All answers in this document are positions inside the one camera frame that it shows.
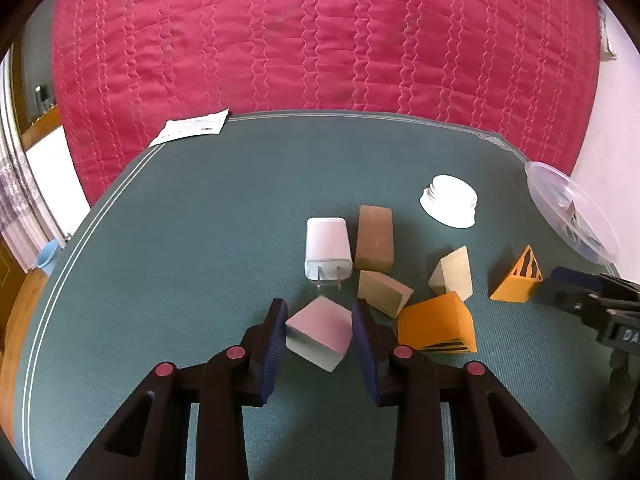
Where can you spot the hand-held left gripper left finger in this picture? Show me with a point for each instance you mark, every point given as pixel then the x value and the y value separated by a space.
pixel 272 345

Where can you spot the brown wooden block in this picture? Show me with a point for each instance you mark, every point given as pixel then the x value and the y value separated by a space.
pixel 374 235

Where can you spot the pink wooden block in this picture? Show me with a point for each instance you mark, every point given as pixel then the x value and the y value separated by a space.
pixel 320 330

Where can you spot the white jar lid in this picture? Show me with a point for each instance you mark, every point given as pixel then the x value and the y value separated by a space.
pixel 447 200

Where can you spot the dark bottle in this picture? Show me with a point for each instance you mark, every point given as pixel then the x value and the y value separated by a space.
pixel 41 99

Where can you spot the beige triangular wooden block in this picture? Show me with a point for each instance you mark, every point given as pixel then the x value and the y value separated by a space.
pixel 455 272

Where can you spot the person's right hand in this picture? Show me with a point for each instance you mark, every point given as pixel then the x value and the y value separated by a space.
pixel 625 400

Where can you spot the white charger plug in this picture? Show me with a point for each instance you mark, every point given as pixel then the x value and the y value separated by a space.
pixel 325 245

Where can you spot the red quilted blanket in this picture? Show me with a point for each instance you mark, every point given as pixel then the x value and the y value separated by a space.
pixel 320 35

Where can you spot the large orange striped block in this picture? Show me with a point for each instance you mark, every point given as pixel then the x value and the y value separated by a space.
pixel 435 320

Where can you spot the tan wooden wedge block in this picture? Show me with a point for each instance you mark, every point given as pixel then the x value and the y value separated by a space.
pixel 380 292

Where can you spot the small orange striped block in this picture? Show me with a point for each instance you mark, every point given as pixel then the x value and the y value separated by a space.
pixel 515 287

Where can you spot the white paper leaflet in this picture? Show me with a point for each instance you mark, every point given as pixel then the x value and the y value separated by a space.
pixel 190 127

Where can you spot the white crumpled scrap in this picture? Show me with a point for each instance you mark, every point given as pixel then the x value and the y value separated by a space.
pixel 607 42

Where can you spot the lace curtain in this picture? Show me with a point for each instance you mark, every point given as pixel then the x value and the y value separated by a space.
pixel 12 185

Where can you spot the clear plastic bowl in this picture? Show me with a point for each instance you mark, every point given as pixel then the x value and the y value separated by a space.
pixel 550 185

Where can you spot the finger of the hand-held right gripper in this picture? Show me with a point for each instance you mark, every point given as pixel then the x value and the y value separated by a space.
pixel 575 276
pixel 570 302

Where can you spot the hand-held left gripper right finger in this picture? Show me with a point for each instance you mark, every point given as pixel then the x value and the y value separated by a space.
pixel 364 345

